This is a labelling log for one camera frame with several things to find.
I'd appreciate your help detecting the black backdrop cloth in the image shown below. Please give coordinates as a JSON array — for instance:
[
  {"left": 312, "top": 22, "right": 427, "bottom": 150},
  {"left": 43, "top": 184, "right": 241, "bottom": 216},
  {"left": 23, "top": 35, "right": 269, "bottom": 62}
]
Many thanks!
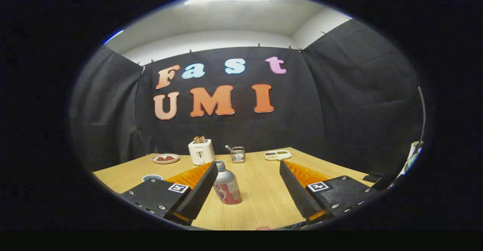
[{"left": 70, "top": 19, "right": 423, "bottom": 176}]

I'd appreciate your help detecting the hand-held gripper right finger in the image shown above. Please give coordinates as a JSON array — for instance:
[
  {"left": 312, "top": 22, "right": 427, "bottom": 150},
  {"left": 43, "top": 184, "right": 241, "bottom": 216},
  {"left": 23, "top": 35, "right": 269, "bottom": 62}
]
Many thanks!
[{"left": 279, "top": 160, "right": 379, "bottom": 225}]

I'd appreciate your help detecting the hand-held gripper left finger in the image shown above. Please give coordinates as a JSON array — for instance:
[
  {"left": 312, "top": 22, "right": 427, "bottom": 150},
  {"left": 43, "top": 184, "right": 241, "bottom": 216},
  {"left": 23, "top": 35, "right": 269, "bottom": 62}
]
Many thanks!
[{"left": 120, "top": 161, "right": 219, "bottom": 226}]

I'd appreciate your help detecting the white round plate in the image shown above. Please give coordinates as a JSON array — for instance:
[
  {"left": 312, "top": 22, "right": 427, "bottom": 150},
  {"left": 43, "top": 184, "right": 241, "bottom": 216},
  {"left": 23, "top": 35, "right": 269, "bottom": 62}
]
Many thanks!
[{"left": 151, "top": 153, "right": 180, "bottom": 164}]

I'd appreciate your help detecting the white divided dish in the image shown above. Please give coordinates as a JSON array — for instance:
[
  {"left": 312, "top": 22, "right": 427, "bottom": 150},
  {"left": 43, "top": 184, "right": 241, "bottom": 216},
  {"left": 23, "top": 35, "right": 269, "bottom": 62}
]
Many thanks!
[{"left": 264, "top": 149, "right": 292, "bottom": 161}]

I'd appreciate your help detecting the white toaster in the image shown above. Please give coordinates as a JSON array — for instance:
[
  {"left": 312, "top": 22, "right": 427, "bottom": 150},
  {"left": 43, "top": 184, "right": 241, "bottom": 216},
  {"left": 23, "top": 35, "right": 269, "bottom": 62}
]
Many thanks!
[{"left": 188, "top": 139, "right": 215, "bottom": 166}]

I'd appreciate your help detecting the wooden table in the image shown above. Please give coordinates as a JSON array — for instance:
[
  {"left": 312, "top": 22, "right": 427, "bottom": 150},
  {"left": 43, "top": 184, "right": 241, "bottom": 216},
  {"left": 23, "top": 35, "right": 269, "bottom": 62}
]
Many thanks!
[{"left": 92, "top": 147, "right": 374, "bottom": 231}]

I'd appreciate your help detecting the silver juice bottle red label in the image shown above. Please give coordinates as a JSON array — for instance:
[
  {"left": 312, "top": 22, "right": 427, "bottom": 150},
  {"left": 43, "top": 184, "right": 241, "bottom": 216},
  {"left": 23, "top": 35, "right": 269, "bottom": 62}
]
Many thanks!
[{"left": 213, "top": 160, "right": 243, "bottom": 205}]

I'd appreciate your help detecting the metal wire holder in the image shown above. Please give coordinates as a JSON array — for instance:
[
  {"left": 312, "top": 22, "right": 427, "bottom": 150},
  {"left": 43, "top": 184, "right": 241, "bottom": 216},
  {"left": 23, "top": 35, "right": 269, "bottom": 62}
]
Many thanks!
[{"left": 231, "top": 146, "right": 246, "bottom": 163}]

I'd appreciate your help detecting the white and teal object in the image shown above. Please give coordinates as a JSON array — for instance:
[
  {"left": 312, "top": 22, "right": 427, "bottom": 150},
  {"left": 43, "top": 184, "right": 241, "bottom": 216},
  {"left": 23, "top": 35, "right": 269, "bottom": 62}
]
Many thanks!
[{"left": 391, "top": 141, "right": 425, "bottom": 187}]

